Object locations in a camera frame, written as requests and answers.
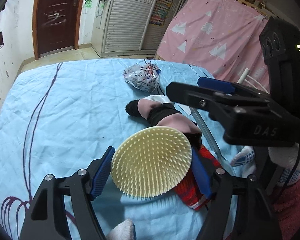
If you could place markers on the red knitted sock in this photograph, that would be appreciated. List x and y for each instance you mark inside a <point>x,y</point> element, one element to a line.
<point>195,188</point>

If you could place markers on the pink tree-print curtain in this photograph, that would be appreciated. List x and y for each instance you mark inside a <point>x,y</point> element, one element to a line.
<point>251,58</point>

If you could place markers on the dark brown wooden door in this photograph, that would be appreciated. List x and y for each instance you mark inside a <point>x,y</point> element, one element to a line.
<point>55,26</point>

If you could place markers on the white louvered wardrobe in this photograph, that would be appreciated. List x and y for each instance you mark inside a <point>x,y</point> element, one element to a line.
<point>121,27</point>

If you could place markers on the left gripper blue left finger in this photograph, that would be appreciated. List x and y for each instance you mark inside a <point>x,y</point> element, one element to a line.
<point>99,172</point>

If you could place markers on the white printed tissue packet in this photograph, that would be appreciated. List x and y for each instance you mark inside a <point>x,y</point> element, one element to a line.
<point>143,77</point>

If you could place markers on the clear plastic tube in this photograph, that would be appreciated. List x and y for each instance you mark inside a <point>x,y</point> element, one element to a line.
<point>208,135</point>

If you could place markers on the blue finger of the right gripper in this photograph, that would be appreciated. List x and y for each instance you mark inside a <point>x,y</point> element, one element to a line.
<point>224,87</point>

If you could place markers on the pink and black sock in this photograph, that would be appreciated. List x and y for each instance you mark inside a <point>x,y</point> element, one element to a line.
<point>159,111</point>

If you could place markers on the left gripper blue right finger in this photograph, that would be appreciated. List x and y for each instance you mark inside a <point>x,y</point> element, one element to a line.
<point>200,174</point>

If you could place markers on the colourful grid wall poster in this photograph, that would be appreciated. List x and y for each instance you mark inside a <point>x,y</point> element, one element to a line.
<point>160,12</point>

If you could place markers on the white metal chair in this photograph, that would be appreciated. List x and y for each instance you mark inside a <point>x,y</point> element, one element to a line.
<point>246,78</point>

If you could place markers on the wooden bunk bed frame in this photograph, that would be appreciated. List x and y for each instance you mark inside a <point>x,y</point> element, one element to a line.
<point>212,30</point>

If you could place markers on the cream round bristle brush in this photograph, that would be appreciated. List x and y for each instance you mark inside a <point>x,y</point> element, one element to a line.
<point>151,162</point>

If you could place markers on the light blue bed sheet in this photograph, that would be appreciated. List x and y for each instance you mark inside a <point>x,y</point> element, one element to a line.
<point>55,120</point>

